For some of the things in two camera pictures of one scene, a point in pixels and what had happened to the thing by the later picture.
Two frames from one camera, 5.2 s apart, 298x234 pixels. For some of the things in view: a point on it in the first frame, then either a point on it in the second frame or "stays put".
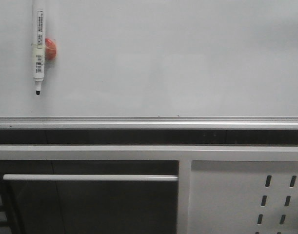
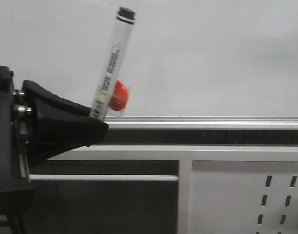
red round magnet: (50, 49) -> (119, 100)
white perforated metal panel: (245, 197) stays put
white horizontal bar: (90, 177) stays put
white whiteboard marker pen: (39, 43) -> (121, 35)
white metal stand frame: (184, 154) stays put
